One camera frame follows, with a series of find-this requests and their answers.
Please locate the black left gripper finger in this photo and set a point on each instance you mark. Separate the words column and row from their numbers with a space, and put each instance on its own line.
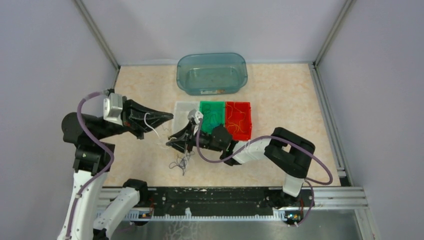
column 136, row 111
column 143, row 127

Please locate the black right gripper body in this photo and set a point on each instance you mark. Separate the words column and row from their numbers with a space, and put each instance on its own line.
column 204, row 140

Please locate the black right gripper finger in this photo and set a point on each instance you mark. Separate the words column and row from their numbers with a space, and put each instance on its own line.
column 178, row 144
column 184, row 133

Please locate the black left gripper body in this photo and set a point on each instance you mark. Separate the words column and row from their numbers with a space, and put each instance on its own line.
column 129, row 122

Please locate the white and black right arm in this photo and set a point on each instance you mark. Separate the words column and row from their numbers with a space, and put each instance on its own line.
column 287, row 150

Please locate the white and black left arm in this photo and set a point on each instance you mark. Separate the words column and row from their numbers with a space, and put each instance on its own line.
column 93, row 160

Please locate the white plastic bin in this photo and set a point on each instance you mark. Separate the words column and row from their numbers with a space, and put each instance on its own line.
column 181, row 112

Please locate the green plastic bin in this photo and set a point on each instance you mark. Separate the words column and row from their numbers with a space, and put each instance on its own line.
column 213, row 115

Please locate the red plastic bin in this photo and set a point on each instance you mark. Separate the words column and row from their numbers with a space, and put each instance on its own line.
column 238, row 120

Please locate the teal transparent plastic tub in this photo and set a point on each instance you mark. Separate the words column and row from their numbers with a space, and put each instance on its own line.
column 211, row 73

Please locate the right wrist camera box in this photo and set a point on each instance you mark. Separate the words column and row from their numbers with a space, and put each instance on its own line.
column 195, row 116

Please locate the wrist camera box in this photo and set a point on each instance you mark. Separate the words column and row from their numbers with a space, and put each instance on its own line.
column 113, row 107
column 195, row 116

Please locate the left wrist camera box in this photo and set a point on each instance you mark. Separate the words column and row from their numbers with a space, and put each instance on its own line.
column 113, row 107

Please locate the aluminium frame rail left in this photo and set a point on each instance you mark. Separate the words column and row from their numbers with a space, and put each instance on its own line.
column 98, row 36

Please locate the aluminium frame rail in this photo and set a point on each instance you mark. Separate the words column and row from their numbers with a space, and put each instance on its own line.
column 98, row 36
column 363, row 216

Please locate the aluminium frame rail right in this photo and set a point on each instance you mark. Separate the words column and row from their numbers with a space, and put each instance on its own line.
column 363, row 216

